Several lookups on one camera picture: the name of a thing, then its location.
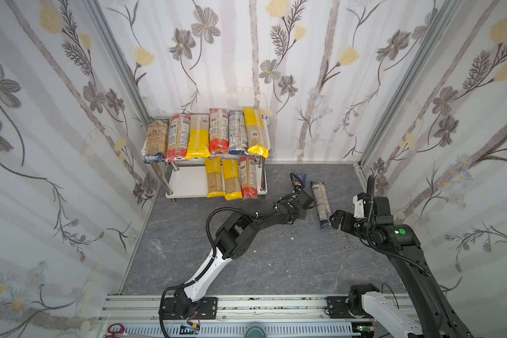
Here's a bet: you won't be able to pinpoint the blue Barilla spaghetti pack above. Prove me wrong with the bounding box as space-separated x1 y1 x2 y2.
290 170 306 192

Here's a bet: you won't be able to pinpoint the small red-end spaghetti pack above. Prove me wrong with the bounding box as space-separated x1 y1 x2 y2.
239 156 258 199

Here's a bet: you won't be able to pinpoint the yellow Pastatime pack front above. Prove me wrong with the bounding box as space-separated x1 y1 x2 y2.
222 159 242 201

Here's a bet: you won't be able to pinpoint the yellow pastatime pack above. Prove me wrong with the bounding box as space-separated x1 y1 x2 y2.
204 157 225 198
222 159 242 201

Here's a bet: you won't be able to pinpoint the yellow-top spaghetti pack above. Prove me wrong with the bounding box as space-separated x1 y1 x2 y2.
244 107 269 159

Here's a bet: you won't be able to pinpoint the blue clear label spaghetti pack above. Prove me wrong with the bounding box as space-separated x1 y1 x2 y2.
228 111 248 156

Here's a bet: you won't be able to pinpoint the yellow-end spaghetti pack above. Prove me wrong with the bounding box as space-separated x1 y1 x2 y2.
185 114 211 160

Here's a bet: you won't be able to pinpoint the dark blue-top spaghetti pack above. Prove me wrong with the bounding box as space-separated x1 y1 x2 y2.
144 118 169 163

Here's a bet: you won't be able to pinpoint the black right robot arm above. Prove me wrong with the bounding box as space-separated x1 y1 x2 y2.
330 175 473 337

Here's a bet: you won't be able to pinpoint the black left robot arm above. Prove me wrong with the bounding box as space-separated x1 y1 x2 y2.
159 173 314 320

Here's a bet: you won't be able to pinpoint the clear blue-end spaghetti pack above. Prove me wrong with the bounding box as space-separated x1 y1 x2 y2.
311 181 332 230

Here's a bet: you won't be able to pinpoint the white two-tier shelf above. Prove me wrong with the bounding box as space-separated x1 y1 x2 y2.
141 140 267 199

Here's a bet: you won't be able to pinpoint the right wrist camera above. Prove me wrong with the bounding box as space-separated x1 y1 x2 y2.
353 195 365 218

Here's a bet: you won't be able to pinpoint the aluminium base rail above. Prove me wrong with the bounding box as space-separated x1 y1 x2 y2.
96 294 449 338

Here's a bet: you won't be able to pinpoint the red handled scissors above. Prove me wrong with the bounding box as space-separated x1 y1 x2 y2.
104 323 128 338

